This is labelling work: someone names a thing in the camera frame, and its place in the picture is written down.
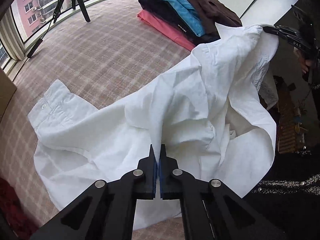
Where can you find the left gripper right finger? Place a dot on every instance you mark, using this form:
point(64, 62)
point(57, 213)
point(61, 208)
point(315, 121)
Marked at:
point(210, 209)

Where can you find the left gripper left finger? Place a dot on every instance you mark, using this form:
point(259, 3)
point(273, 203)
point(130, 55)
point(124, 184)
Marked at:
point(105, 210)

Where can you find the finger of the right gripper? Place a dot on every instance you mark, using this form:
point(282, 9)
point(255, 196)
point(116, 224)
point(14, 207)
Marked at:
point(283, 32)

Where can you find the white shirt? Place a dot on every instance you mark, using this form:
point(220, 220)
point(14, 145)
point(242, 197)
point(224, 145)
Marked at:
point(205, 110)

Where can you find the right forearm tweed sleeve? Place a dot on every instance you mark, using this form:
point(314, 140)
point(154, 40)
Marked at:
point(292, 173)

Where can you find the person's right hand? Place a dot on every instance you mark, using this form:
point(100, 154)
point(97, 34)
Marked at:
point(305, 65)

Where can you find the brown folded garment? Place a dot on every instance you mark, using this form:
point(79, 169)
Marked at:
point(212, 12)

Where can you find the dark red garment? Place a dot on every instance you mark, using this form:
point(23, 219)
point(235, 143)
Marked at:
point(13, 213)

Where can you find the black folded garment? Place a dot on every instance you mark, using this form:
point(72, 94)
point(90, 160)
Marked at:
point(164, 11)

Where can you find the pink folded garment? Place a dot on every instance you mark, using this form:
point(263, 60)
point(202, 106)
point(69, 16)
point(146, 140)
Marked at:
point(165, 29)

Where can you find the blue folded garment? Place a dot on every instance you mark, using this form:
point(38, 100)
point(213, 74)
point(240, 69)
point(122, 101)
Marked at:
point(189, 14)

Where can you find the pink plaid table cloth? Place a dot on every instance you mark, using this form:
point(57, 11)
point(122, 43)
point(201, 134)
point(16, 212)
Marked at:
point(102, 61)

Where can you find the light plywood board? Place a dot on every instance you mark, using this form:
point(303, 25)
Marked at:
point(7, 90)

